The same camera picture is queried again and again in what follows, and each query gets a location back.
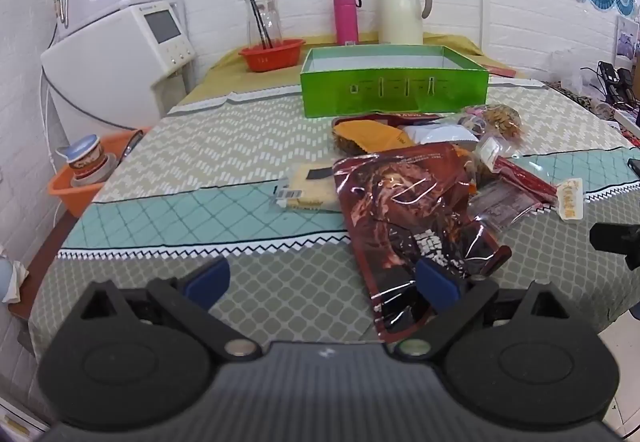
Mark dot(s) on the leopard print cloth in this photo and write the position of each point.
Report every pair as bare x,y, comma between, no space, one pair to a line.
575,96

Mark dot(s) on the white snack packet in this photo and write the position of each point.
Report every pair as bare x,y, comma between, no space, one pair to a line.
440,134

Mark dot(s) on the dark red clear packet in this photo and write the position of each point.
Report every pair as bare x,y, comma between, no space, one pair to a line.
500,207

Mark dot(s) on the red plastic basket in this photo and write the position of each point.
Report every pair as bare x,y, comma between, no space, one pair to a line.
270,56

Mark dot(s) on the cream thermos jug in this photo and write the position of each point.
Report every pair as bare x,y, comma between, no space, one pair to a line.
400,11

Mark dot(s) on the patterned tablecloth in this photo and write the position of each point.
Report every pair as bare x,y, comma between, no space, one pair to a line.
200,146

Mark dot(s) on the red envelope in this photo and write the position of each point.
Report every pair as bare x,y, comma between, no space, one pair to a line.
500,70

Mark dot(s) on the orange snack packet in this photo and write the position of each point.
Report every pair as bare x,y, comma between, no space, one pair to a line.
370,136

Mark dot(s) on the pale yellow cracker packet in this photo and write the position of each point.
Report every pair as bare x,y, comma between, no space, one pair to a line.
310,189

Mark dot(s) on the green cardboard box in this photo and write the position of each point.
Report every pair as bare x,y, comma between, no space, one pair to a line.
390,91

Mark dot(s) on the small yellow white packet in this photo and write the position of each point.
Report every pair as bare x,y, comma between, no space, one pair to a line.
570,199

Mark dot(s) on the large red-brown snack bag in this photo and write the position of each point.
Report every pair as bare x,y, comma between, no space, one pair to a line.
400,202

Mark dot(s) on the wall photo print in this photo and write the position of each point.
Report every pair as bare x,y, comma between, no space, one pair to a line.
627,39

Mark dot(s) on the white power strip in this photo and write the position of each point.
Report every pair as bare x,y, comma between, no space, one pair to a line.
627,117

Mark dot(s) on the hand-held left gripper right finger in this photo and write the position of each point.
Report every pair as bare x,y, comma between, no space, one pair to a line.
440,289

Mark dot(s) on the crumpled white tissue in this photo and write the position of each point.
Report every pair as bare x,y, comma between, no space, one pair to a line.
14,277

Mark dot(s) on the clear nut bag pink header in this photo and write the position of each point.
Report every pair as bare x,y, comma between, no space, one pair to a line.
495,119

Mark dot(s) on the clear plastic bag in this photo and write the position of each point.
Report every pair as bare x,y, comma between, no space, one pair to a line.
565,71

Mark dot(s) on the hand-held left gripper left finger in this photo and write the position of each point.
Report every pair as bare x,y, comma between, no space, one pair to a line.
207,279

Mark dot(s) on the glass carafe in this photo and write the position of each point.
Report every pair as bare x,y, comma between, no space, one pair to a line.
270,14

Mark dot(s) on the red nuts packet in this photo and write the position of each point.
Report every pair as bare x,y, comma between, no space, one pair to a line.
400,115

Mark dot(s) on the black chopstick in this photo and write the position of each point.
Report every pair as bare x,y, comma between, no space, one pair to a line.
264,24
257,16

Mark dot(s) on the yellow tablecloth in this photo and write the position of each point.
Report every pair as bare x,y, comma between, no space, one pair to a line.
240,81

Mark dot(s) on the instant noodle bowl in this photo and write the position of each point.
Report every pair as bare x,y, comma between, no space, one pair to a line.
87,159

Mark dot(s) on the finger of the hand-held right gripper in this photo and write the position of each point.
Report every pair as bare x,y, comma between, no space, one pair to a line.
635,166
615,239

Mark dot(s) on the pink thermos bottle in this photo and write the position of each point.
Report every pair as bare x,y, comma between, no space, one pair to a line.
346,19

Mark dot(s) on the white appliance with screen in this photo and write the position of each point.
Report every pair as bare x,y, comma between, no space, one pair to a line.
110,61

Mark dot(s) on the red sausage stick packet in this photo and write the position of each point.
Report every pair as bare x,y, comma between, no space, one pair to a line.
525,177

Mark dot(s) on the orange plastic basin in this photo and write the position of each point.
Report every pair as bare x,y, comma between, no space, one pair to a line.
75,194

